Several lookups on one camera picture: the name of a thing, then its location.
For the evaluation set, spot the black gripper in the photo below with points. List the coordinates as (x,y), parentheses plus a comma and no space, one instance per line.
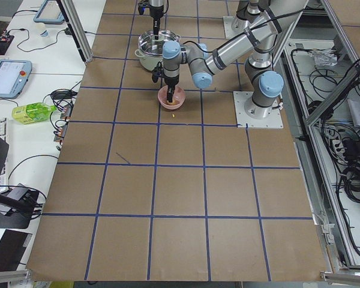
(156,13)
(171,81)

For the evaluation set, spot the paper cup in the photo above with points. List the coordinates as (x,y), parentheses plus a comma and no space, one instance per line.
(42,30)

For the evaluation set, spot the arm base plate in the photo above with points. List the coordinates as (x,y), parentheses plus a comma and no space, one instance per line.
(249,115)
(233,26)

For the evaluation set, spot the green drink bottle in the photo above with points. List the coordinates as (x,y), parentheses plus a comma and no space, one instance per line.
(32,113)

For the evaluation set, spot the usb hub with cables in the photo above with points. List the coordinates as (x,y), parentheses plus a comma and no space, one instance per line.
(61,124)

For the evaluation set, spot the pale green steel pot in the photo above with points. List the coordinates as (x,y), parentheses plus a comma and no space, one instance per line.
(148,62)

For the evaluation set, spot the black camera stand base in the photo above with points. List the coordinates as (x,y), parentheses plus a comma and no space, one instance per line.
(18,207)

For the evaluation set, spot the near blue teach pendant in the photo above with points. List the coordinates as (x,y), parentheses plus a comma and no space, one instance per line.
(14,75)

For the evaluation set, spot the black power adapter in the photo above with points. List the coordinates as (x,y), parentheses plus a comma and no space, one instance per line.
(67,31)

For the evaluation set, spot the far blue teach pendant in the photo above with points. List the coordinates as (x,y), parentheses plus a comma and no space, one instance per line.
(49,13)

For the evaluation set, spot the aluminium frame post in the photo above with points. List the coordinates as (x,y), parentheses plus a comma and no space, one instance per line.
(72,20)

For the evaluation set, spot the blue teach pendant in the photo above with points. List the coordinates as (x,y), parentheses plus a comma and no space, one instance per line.
(14,75)
(49,13)

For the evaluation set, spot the brown egg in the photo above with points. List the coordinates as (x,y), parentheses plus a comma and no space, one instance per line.
(171,102)

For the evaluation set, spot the pink bowl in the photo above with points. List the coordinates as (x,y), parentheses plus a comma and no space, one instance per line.
(178,96)

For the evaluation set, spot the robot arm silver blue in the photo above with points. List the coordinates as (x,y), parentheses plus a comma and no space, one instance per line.
(267,21)
(247,12)

